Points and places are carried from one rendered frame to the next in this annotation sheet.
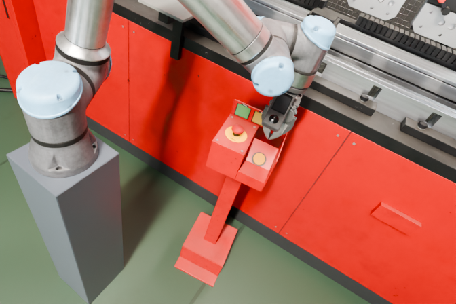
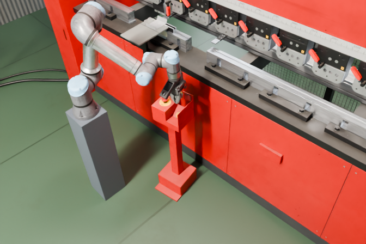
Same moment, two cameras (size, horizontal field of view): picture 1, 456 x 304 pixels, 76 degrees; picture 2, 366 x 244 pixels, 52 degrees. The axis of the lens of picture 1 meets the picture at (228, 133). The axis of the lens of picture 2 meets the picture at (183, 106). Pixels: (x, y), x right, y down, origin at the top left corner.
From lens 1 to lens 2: 149 cm
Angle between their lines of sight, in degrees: 21
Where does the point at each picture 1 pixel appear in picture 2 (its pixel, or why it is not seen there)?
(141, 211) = (140, 156)
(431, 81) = not seen: hidden behind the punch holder
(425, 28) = (249, 42)
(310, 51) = (168, 65)
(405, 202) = (270, 141)
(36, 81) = (73, 83)
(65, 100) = (82, 90)
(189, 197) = not seen: hidden behind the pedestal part
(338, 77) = (228, 66)
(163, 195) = (156, 147)
